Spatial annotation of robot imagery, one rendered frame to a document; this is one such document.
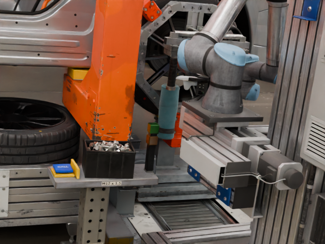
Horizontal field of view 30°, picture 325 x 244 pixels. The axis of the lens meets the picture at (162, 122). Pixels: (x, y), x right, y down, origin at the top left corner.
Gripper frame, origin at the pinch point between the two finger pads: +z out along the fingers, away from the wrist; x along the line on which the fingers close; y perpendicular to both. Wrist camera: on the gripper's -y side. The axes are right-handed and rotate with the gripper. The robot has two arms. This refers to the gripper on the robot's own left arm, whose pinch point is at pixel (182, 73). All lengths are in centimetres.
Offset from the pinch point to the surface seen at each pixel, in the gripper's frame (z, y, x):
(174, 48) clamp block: 4.3, -10.9, -1.4
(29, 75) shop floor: 249, 80, 245
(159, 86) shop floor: 136, 80, 310
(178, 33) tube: 4.7, -17.2, 2.5
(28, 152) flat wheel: 55, 41, -35
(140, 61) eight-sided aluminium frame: 25.2, -0.4, 9.2
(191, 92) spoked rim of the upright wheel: 8.1, 16.6, 40.3
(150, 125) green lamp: 0.4, 17.7, -29.3
